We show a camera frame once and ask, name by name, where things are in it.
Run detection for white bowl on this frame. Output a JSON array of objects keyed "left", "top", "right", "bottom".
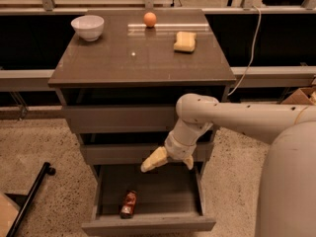
[{"left": 71, "top": 15, "right": 105, "bottom": 41}]

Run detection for wooden board corner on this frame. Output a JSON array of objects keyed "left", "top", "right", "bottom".
[{"left": 0, "top": 192, "right": 20, "bottom": 237}]

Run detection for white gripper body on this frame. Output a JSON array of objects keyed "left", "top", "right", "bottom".
[{"left": 164, "top": 118, "right": 212, "bottom": 161}]

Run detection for cardboard box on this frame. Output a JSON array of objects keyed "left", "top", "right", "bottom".
[{"left": 282, "top": 87, "right": 316, "bottom": 106}]

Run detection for black metal bar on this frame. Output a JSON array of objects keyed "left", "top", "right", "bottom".
[{"left": 6, "top": 162, "right": 56, "bottom": 237}]

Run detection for orange fruit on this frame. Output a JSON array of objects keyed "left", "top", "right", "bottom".
[{"left": 143, "top": 12, "right": 157, "bottom": 28}]

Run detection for grey top drawer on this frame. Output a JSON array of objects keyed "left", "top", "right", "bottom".
[{"left": 62, "top": 106, "right": 178, "bottom": 133}]

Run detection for white cable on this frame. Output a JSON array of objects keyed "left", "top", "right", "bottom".
[{"left": 226, "top": 5, "right": 262, "bottom": 97}]

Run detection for grey middle drawer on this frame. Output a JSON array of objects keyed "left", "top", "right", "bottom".
[{"left": 79, "top": 141, "right": 215, "bottom": 166}]

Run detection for yellow sponge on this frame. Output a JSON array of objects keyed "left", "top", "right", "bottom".
[{"left": 174, "top": 32, "right": 197, "bottom": 52}]

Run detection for grey drawer cabinet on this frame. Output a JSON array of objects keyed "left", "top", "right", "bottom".
[{"left": 47, "top": 8, "right": 237, "bottom": 237}]

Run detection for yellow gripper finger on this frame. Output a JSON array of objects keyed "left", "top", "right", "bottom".
[
  {"left": 140, "top": 146, "right": 168, "bottom": 173},
  {"left": 184, "top": 156, "right": 194, "bottom": 170}
]

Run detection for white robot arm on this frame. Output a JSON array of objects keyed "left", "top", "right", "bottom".
[{"left": 141, "top": 94, "right": 316, "bottom": 237}]

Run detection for grey open bottom drawer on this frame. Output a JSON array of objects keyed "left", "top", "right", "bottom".
[{"left": 82, "top": 163, "right": 215, "bottom": 237}]

